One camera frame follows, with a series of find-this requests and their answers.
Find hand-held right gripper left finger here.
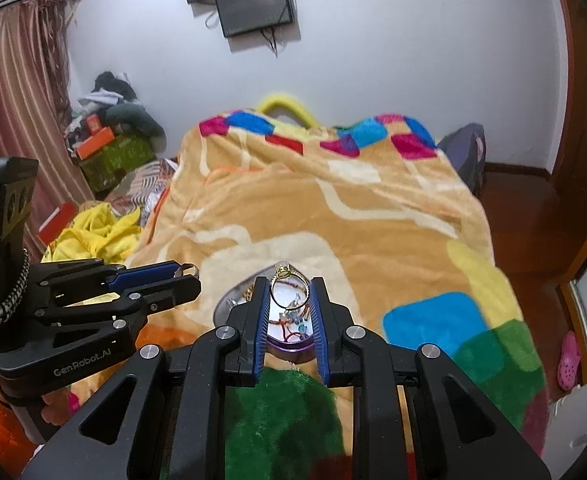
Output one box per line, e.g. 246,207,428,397
20,276,271,480

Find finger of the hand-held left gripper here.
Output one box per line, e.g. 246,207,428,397
29,258,185,307
34,275,202,350

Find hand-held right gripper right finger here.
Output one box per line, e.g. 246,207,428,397
309,276,549,480

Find silver jewelry piece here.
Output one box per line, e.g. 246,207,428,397
276,310,310,335

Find purple heart-shaped tin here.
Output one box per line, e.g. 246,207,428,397
213,264,324,366

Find gold gemstone ring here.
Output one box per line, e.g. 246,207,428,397
269,261,311,311

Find flat red box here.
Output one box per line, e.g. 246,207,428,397
36,202,80,247

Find yellow blanket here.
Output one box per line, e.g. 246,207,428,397
40,202,142,264

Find striped bedding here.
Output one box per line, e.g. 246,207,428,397
100,157,179,226

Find orange box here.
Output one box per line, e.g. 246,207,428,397
74,127,115,159

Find striped red curtain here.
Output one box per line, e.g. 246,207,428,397
0,0,96,261

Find colourful checked blanket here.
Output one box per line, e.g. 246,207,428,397
70,109,549,480

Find pile of clothes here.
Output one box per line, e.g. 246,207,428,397
66,71,139,136

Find grey bag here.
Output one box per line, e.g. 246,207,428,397
436,122,487,196

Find pink clog shoe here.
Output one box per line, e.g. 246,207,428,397
556,331,583,392

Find small black monitor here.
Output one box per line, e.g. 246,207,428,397
214,0,295,38

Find braided black white cord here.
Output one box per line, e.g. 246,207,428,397
0,249,32,326

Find hanging black cables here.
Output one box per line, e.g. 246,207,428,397
260,27,282,59

